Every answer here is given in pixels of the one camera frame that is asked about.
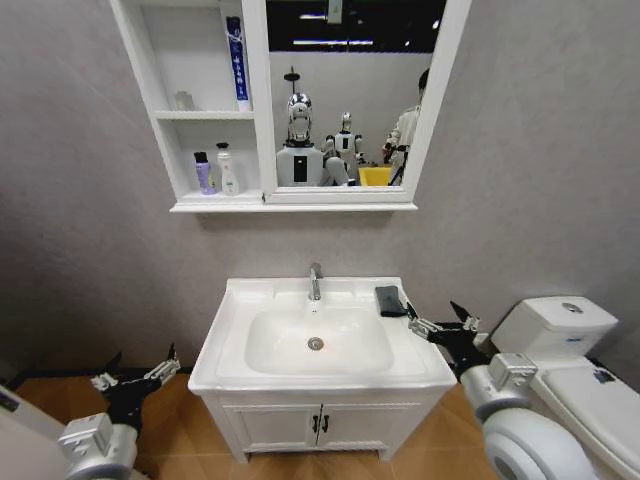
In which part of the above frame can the dark grey folded towel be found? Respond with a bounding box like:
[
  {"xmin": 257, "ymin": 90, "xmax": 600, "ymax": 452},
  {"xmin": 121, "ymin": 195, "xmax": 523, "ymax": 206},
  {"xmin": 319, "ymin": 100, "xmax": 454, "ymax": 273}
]
[{"xmin": 374, "ymin": 284, "xmax": 409, "ymax": 319}]

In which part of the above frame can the white bottle green label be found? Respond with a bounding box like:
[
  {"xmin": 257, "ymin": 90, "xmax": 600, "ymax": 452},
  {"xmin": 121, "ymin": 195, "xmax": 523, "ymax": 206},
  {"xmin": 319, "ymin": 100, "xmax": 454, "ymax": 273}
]
[{"xmin": 215, "ymin": 142, "xmax": 243, "ymax": 197}]

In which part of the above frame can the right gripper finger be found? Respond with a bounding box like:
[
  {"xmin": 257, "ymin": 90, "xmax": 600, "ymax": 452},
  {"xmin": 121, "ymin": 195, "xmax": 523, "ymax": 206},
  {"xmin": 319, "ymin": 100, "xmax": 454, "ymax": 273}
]
[
  {"xmin": 449, "ymin": 300, "xmax": 482, "ymax": 335},
  {"xmin": 401, "ymin": 299, "xmax": 442, "ymax": 343}
]

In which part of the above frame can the white ceramic washbasin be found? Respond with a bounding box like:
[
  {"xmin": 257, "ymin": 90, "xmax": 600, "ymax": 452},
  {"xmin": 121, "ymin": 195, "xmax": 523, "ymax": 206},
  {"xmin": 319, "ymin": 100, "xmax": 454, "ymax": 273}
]
[{"xmin": 188, "ymin": 275, "xmax": 458, "ymax": 397}]

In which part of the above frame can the blue white toothpaste tube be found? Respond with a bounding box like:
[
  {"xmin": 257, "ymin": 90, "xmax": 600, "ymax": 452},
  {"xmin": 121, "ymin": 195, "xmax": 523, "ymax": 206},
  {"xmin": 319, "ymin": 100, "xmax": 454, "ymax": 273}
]
[{"xmin": 225, "ymin": 15, "xmax": 253, "ymax": 113}]

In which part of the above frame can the white wall cabinet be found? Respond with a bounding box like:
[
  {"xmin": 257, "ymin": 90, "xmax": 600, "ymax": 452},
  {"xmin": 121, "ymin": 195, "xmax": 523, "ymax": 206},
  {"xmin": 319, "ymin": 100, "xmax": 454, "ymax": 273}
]
[{"xmin": 108, "ymin": 0, "xmax": 474, "ymax": 215}]

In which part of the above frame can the white vanity cabinet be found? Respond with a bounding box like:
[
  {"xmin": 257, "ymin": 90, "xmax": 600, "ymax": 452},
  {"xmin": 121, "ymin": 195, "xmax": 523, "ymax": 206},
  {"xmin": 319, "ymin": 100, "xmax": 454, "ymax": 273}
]
[{"xmin": 199, "ymin": 387, "xmax": 442, "ymax": 464}]

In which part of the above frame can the yellow bin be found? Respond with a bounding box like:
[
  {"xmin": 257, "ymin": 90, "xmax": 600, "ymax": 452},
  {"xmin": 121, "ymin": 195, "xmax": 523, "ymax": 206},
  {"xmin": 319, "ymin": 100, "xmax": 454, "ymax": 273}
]
[{"xmin": 357, "ymin": 166, "xmax": 393, "ymax": 188}]

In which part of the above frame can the cabinet mirror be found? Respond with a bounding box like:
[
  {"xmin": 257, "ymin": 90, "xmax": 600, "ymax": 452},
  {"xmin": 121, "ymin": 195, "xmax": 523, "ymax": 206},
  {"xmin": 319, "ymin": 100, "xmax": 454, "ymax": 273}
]
[{"xmin": 264, "ymin": 0, "xmax": 448, "ymax": 189}]

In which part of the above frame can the white toilet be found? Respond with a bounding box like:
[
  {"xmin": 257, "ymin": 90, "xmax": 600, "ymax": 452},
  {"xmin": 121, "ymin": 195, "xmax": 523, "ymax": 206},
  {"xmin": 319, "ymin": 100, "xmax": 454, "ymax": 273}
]
[{"xmin": 489, "ymin": 295, "xmax": 640, "ymax": 480}]

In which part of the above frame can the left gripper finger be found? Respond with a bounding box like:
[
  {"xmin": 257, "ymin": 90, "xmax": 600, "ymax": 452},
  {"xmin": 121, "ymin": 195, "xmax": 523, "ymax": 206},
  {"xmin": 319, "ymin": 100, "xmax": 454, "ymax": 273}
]
[
  {"xmin": 143, "ymin": 342, "xmax": 182, "ymax": 384},
  {"xmin": 90, "ymin": 351, "xmax": 124, "ymax": 393}
]

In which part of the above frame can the purple bottle black cap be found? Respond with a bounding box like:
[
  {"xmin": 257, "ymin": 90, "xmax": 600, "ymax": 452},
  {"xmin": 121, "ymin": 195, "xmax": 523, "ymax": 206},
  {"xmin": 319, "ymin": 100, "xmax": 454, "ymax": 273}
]
[{"xmin": 192, "ymin": 151, "xmax": 218, "ymax": 197}]

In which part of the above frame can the chrome faucet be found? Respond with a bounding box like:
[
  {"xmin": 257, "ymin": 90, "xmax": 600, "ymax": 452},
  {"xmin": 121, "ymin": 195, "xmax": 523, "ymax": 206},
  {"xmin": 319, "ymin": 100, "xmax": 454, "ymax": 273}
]
[{"xmin": 306, "ymin": 262, "xmax": 326, "ymax": 303}]

